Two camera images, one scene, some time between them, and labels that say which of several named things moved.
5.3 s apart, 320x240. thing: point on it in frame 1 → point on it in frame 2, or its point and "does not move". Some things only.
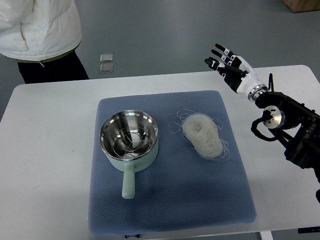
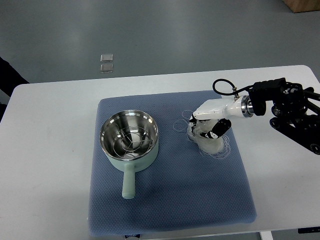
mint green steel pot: (129, 139) does not move
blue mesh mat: (177, 190) does not move
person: (42, 36) → (10, 78)
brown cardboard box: (299, 6) does not move
